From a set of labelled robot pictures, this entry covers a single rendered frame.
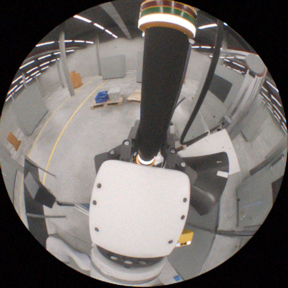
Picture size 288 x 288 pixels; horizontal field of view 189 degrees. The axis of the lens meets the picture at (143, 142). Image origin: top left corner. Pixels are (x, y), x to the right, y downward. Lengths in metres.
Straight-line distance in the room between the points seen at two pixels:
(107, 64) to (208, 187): 7.61
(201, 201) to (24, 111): 6.27
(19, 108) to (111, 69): 6.54
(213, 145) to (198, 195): 0.38
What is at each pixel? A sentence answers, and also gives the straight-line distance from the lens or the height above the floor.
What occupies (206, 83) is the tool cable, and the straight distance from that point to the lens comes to 0.15.
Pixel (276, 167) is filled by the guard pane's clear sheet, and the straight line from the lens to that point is 0.72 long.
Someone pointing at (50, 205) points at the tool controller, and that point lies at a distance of 0.81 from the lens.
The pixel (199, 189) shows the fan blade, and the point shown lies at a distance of 0.22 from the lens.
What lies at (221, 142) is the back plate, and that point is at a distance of 0.55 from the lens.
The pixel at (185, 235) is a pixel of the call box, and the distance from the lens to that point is 0.64.
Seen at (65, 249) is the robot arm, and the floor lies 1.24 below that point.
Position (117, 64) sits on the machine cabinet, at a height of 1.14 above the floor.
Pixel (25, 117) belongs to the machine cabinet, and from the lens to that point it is 6.12.
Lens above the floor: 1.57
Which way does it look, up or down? 54 degrees down
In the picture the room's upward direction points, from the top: 6 degrees clockwise
